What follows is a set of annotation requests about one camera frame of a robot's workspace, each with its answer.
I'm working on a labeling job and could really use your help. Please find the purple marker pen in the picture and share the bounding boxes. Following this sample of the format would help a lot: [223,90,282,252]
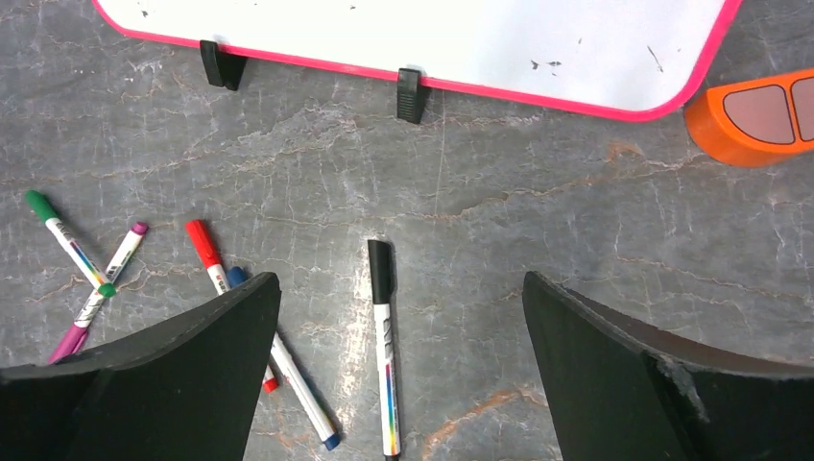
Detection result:
[48,222,150,364]

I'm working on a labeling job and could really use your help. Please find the black marker pen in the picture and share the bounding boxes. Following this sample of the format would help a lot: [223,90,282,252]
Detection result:
[368,239,401,460]

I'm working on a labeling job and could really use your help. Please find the pink framed whiteboard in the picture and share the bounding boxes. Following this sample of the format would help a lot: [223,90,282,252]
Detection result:
[96,0,739,122]

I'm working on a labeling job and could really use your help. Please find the blue marker pen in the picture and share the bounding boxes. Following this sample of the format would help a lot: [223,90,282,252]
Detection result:
[226,267,341,451]

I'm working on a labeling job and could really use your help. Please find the orange half-round block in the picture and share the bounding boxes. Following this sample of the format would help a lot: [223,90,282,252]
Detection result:
[683,68,813,167]

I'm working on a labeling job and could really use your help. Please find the green marker pen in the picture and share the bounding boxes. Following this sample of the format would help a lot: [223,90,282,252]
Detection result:
[24,190,116,298]

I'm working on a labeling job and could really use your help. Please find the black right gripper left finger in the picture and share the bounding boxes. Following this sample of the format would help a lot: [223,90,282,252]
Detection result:
[1,272,281,460]

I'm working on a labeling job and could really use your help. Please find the black whiteboard foot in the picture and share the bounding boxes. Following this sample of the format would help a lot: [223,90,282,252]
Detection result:
[199,40,248,91]
[396,68,430,125]

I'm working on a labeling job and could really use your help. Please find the black left whiteboard foot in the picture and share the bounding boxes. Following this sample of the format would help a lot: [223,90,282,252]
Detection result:
[199,40,248,91]

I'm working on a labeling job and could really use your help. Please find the red marker pen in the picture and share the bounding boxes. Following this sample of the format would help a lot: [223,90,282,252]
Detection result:
[184,219,279,395]

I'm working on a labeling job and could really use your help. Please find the black right whiteboard foot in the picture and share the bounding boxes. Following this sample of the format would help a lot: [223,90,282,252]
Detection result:
[396,68,430,125]

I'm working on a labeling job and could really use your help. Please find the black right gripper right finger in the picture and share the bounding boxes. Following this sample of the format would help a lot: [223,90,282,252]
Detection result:
[522,272,813,460]

